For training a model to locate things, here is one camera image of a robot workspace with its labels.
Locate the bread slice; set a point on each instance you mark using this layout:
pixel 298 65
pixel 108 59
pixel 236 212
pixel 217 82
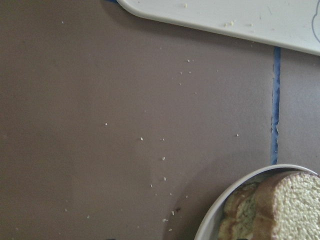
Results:
pixel 288 207
pixel 243 216

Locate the white round plate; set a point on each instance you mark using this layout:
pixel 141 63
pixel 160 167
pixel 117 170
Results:
pixel 209 227

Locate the cream bear tray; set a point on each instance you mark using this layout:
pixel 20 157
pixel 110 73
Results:
pixel 290 24

